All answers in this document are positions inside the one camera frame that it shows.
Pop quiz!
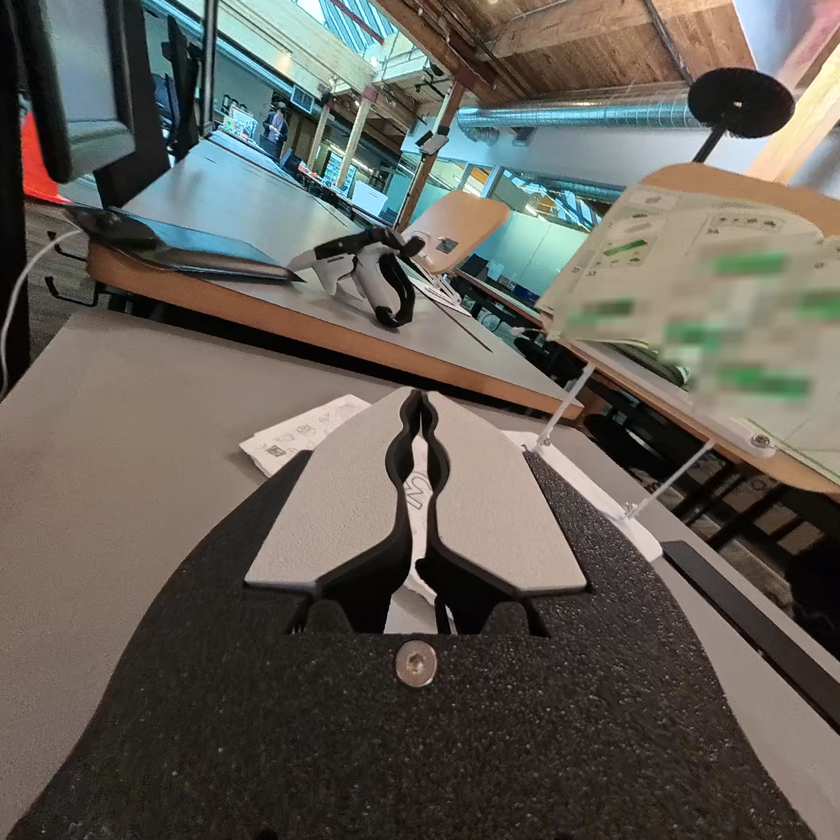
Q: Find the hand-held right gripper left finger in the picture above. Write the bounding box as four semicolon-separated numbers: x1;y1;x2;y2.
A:
244;387;422;635

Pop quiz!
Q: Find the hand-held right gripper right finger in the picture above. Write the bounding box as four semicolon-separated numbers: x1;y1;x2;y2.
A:
415;392;588;635

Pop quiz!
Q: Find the black desk strip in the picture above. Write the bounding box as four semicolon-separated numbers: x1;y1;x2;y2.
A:
661;539;840;698

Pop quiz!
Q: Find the printed white paper bag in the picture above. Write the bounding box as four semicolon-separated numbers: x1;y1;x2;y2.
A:
239;394;454;635

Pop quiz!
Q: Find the white book stand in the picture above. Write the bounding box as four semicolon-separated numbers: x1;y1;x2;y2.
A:
518;164;840;563

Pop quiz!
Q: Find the spare hand-held gripper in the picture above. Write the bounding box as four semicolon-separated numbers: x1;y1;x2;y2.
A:
287;226;427;329

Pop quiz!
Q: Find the black flat folder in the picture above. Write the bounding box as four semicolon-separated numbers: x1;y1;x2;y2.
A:
64;203;307;285

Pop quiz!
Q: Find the wooden book stand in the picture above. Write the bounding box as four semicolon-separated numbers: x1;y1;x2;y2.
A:
399;190;513;312

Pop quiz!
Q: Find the brick instruction booklet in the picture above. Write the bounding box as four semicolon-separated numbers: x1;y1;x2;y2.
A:
537;184;840;473

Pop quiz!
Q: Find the orange cone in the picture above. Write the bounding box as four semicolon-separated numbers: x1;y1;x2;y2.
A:
21;112;73;206

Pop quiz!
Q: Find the black round disc on pole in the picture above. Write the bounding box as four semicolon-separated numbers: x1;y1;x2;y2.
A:
687;67;796;165

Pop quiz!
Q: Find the computer monitor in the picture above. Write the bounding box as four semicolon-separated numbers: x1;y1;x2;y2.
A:
23;0;173;212

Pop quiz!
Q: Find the white cable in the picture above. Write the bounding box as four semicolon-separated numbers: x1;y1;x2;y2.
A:
0;230;81;395

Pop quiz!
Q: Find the silver ventilation duct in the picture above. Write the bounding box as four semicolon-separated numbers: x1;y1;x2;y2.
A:
455;84;700;135

